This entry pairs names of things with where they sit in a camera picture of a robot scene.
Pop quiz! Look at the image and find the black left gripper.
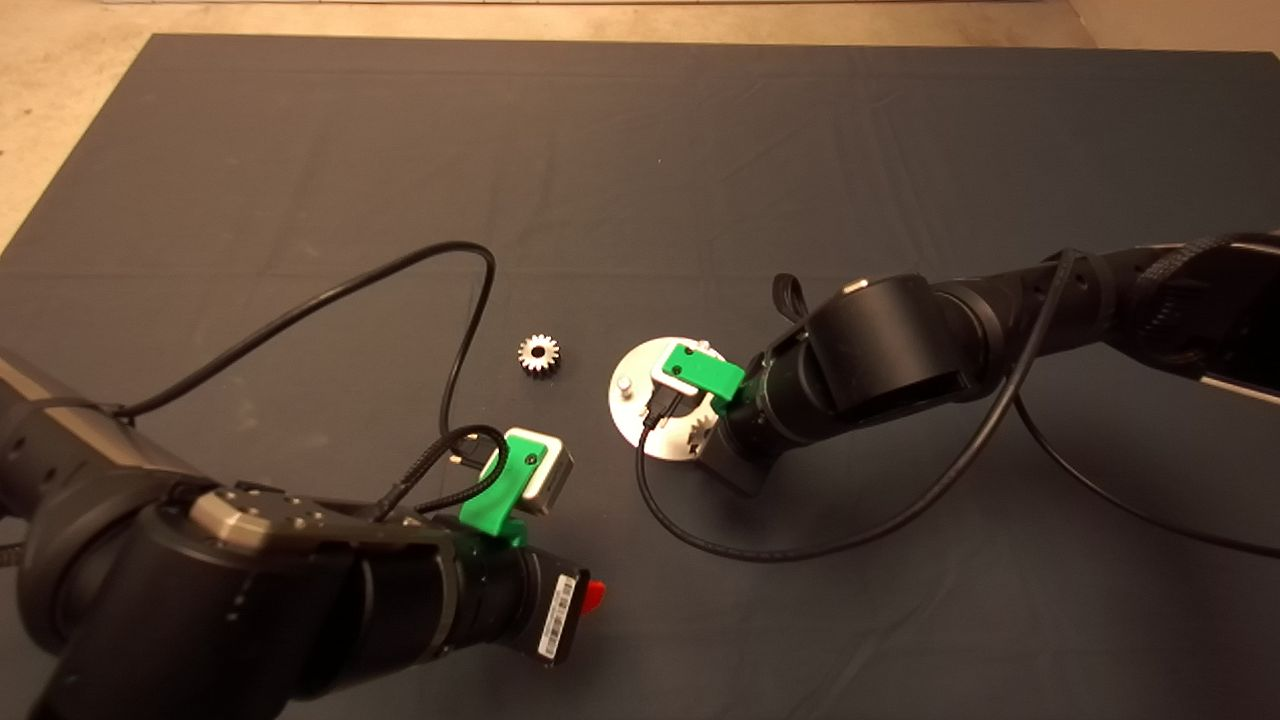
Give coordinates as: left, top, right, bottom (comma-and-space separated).
454, 551, 608, 667

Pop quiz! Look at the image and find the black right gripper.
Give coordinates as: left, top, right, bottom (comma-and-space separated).
695, 404, 792, 497

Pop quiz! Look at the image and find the green right camera mount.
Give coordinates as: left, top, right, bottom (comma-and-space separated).
667, 342, 747, 407

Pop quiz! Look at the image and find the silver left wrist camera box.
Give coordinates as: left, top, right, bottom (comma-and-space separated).
482, 427, 575, 517

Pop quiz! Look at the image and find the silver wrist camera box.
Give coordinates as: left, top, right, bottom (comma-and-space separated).
482, 427, 575, 517
649, 349, 717, 427

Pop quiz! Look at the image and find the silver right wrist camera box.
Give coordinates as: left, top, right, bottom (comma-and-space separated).
649, 349, 717, 427

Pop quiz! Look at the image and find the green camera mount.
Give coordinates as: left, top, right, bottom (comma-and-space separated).
460, 432, 550, 547
667, 342, 747, 407

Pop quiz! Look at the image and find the round metal carrier plate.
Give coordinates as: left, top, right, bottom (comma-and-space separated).
608, 337, 727, 462

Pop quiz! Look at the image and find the long thin black cable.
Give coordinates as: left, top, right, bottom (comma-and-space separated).
115, 240, 499, 473
635, 248, 1280, 562

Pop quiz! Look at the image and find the green left camera mount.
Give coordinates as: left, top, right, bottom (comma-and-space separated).
460, 432, 550, 547

